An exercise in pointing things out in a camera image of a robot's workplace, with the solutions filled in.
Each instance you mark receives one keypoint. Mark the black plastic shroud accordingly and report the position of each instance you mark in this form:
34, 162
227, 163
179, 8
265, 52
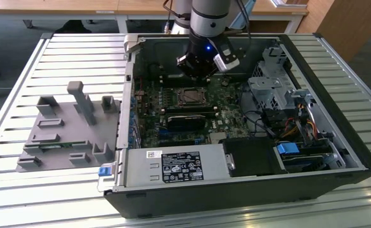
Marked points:
251, 156

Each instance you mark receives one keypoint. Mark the pale blue teach pendant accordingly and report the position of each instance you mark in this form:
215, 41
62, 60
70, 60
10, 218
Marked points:
250, 9

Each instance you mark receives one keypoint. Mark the blue case latch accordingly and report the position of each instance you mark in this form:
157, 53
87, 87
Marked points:
106, 171

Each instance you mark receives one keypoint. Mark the black and grey PC case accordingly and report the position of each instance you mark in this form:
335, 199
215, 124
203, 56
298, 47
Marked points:
205, 202

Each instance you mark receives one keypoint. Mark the black shoe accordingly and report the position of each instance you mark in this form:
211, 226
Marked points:
73, 26

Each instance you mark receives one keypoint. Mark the green motherboard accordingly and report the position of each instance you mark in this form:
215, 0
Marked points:
235, 111

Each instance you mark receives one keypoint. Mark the CPU socket with metal frame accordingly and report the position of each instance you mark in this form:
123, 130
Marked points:
179, 89

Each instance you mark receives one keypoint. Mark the thin metal locking lever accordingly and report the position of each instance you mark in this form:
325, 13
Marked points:
193, 105
191, 88

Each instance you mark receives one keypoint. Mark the wooden desk with white frame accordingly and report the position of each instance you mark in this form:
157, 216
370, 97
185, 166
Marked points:
46, 6

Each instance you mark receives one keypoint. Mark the brown wooden cabinet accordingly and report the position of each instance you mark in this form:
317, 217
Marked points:
341, 23

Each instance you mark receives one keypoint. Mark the black graphics card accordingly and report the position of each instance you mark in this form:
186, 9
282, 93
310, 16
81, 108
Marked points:
185, 123

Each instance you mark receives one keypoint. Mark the grey plastic parts rack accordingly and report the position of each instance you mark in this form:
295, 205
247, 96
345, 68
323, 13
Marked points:
67, 133

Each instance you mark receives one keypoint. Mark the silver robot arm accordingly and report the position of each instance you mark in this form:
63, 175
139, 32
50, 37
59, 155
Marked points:
207, 16

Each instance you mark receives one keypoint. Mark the silver CPU with green edge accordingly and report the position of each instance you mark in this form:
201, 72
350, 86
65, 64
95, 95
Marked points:
191, 95

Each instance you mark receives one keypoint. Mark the grey metal drive cage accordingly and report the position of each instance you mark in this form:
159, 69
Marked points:
265, 88

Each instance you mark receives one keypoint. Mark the blue disk carrier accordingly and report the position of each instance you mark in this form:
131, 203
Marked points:
287, 149

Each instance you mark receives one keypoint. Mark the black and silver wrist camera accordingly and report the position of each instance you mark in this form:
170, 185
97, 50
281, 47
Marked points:
225, 59

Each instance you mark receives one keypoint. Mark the silver power supply with label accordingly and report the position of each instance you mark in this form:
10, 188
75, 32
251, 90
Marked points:
141, 166

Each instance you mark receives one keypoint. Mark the green RAM stick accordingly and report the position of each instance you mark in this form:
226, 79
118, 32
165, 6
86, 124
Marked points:
65, 145

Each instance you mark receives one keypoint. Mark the small silver heatsink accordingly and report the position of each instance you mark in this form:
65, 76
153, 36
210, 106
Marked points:
218, 137

